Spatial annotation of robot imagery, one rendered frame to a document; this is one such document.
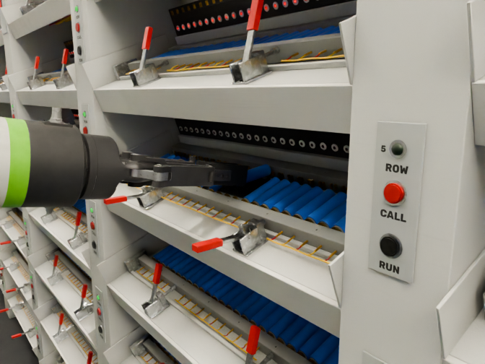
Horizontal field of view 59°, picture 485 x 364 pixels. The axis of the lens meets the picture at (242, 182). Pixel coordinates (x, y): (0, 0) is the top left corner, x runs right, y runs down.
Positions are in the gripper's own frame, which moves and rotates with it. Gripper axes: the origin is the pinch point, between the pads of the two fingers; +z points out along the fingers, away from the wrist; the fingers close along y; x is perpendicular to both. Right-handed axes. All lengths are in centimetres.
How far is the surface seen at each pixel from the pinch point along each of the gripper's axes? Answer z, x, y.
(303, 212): 2.8, 2.7, -14.0
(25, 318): 9, 87, 147
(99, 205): -4.1, 12.0, 35.0
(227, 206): -0.4, 4.2, -3.0
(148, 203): -3.3, 7.5, 15.1
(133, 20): -0.7, -25.5, 34.3
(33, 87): -7, -12, 85
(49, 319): 7, 67, 101
